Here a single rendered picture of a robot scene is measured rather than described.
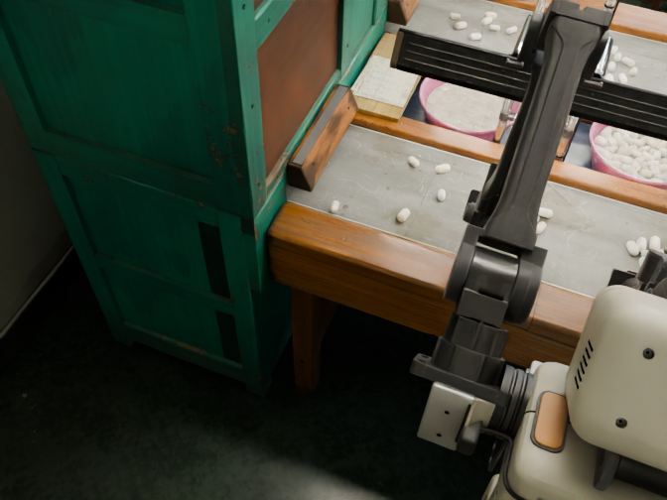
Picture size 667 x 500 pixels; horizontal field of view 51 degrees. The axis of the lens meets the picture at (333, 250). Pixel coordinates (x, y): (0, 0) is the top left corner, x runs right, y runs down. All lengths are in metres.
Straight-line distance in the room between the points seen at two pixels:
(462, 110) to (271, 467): 1.11
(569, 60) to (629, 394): 0.43
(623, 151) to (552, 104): 0.97
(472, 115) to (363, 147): 0.32
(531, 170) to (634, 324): 0.26
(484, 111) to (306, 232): 0.63
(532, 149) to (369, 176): 0.81
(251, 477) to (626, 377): 1.48
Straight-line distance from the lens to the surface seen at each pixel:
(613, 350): 0.72
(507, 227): 0.87
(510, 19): 2.23
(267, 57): 1.31
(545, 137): 0.91
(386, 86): 1.85
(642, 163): 1.88
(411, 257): 1.48
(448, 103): 1.89
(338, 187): 1.63
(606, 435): 0.74
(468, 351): 0.82
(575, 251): 1.61
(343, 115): 1.67
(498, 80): 1.43
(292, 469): 2.06
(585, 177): 1.74
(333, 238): 1.50
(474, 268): 0.84
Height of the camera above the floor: 1.93
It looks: 52 degrees down
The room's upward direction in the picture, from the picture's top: 2 degrees clockwise
